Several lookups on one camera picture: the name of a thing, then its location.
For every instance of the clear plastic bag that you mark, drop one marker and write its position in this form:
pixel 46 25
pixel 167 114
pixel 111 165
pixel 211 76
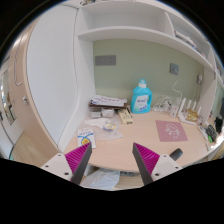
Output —
pixel 105 129

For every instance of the small white box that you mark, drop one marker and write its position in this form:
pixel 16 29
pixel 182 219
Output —
pixel 108 113

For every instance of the white wardrobe cabinet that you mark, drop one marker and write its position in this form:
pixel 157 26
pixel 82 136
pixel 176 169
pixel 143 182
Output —
pixel 60 73

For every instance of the black calculator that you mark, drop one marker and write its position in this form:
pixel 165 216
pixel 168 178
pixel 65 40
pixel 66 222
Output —
pixel 211 132

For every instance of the white wall shelf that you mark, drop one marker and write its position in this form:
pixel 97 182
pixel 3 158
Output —
pixel 135 33

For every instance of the yellow patterned small box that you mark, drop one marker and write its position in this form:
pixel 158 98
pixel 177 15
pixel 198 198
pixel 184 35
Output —
pixel 125 116

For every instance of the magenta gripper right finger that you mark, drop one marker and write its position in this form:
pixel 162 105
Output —
pixel 153 166

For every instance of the pink mouse pad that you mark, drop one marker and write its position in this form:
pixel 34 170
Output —
pixel 170 131

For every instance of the grey wall socket panel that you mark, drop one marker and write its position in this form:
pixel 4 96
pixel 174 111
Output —
pixel 107 60

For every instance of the black computer mouse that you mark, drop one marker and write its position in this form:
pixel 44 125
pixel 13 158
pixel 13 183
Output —
pixel 176 154

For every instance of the blue white booklet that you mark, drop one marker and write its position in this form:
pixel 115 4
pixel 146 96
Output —
pixel 86 135

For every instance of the white power strip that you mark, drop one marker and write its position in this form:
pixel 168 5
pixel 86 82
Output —
pixel 163 104

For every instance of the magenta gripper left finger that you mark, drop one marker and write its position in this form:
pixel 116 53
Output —
pixel 70 166

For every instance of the blue detergent bottle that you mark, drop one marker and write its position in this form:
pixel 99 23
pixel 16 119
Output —
pixel 142 98

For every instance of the grey cloth under desk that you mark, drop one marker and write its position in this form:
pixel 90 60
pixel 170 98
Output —
pixel 102 179

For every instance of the grey wall switch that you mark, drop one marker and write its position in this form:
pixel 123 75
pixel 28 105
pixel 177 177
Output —
pixel 174 69

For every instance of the stack of papers and books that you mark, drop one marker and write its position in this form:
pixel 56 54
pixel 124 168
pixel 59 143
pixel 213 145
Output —
pixel 108 102

